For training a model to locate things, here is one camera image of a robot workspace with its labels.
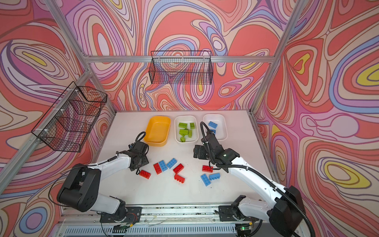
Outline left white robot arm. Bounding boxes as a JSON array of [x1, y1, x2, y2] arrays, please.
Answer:
[[57, 141, 149, 222]]

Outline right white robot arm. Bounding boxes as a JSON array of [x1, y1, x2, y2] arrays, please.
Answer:
[[201, 132, 316, 237]]

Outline red lego brick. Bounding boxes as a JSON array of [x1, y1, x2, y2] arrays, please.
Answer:
[[202, 166, 213, 173], [153, 163, 162, 175], [139, 170, 151, 179], [173, 164, 184, 174], [174, 174, 185, 183]]

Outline yellow plastic bin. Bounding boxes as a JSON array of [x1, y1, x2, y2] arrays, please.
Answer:
[[144, 116, 171, 147]]

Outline right white plastic bin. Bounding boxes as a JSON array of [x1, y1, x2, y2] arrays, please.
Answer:
[[203, 114, 228, 141]]

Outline white plastic bin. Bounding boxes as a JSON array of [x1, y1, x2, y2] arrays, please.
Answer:
[[174, 115, 199, 143], [203, 114, 228, 141]]

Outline middle white plastic bin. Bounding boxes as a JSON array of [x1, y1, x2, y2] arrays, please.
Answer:
[[174, 115, 199, 143]]

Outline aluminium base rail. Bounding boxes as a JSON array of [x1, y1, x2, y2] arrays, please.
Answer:
[[52, 203, 279, 237]]

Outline left black wire basket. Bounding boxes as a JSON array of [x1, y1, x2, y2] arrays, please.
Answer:
[[31, 82, 108, 153]]

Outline black wire basket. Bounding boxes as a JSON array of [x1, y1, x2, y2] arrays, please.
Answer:
[[31, 82, 108, 153], [149, 50, 214, 85]]

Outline back black wire basket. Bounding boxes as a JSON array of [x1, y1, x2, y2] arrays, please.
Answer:
[[149, 50, 214, 85]]

